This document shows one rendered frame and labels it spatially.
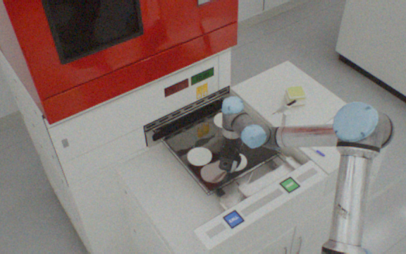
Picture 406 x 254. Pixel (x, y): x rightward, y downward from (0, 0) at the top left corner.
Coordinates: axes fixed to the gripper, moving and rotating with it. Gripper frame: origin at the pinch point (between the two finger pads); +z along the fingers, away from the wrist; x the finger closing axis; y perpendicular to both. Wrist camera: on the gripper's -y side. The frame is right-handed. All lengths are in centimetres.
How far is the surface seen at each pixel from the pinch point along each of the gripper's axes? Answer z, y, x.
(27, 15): -73, -22, 54
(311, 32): 91, 245, 5
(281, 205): -4.0, -11.7, -23.6
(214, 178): 1.4, -4.4, 4.7
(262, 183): 3.3, 1.1, -13.4
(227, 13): -48, 36, 14
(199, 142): 1.2, 11.5, 17.5
